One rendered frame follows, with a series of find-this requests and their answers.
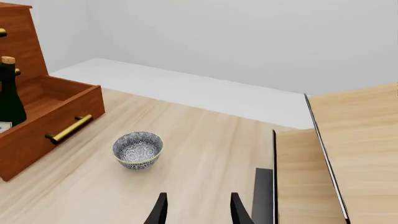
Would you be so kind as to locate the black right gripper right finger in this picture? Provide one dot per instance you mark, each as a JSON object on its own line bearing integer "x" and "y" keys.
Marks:
{"x": 239, "y": 212}

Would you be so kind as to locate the dark green wine bottle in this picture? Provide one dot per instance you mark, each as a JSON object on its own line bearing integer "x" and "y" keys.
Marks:
{"x": 10, "y": 102}

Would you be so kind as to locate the wooden cabinet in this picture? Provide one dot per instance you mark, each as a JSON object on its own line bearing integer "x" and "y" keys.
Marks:
{"x": 22, "y": 47}

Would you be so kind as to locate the blue patterned bowl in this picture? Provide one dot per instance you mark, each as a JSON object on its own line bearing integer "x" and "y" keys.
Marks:
{"x": 137, "y": 150}

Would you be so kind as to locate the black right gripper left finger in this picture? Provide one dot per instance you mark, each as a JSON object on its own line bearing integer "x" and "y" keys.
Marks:
{"x": 159, "y": 212}

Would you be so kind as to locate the open wooden drawer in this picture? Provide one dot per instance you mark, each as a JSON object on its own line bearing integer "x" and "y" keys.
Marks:
{"x": 49, "y": 116}

